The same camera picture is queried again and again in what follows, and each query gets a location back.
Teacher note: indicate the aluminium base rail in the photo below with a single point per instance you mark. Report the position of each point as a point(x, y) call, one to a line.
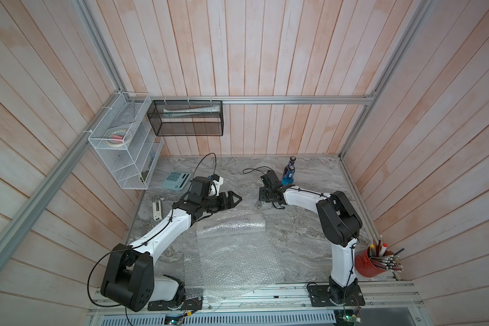
point(380, 303)

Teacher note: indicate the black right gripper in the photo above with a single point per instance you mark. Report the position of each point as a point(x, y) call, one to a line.
point(261, 191)

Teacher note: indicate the blue bottle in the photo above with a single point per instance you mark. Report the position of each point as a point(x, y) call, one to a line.
point(288, 175)

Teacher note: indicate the clear bubble wrap sheet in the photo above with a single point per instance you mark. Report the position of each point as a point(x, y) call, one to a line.
point(226, 267)

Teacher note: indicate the red pen cup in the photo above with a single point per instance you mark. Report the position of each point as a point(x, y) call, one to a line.
point(365, 267)

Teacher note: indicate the black mesh wall basket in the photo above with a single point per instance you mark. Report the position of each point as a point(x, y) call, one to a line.
point(186, 118)

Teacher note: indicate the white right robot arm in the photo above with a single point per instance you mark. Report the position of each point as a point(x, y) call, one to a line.
point(339, 220)

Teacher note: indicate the dark purple bottle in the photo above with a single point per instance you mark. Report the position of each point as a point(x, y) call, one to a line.
point(291, 163)

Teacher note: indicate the pens in cup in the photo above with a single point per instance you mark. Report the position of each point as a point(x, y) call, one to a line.
point(384, 259)

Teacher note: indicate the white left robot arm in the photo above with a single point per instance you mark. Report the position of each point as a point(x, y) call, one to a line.
point(130, 279)

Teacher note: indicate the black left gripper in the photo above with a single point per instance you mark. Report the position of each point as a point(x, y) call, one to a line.
point(229, 203)

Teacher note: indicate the white mesh wall shelf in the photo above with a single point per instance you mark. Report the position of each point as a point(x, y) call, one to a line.
point(132, 166)

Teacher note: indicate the light blue desk calculator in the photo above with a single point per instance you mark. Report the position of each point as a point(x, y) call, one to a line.
point(176, 180)

